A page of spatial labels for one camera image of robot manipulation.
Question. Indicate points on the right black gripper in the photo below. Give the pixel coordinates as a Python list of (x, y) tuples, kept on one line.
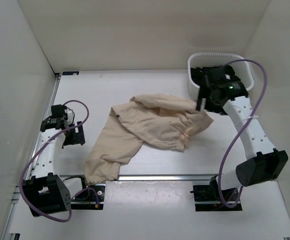
[(207, 91)]

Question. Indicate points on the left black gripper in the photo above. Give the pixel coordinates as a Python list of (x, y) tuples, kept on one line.
[(78, 137)]

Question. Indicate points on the beige trousers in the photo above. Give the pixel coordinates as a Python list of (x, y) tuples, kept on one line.
[(163, 121)]

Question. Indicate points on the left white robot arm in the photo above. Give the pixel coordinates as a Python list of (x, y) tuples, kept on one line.
[(45, 192)]

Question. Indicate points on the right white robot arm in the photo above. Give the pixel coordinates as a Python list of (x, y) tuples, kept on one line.
[(263, 161)]

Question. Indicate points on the black trousers in basket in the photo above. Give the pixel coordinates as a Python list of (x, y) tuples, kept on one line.
[(199, 76)]

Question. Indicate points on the white plastic basket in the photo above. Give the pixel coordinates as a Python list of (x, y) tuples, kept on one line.
[(211, 59)]

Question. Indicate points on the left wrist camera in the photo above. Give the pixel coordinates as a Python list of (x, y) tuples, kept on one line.
[(62, 111)]

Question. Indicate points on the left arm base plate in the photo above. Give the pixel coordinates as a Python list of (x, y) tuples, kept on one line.
[(89, 199)]

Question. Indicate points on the aluminium frame rail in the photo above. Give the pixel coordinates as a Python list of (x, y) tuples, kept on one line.
[(164, 177)]

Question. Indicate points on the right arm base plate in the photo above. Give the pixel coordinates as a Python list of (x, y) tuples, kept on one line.
[(206, 201)]

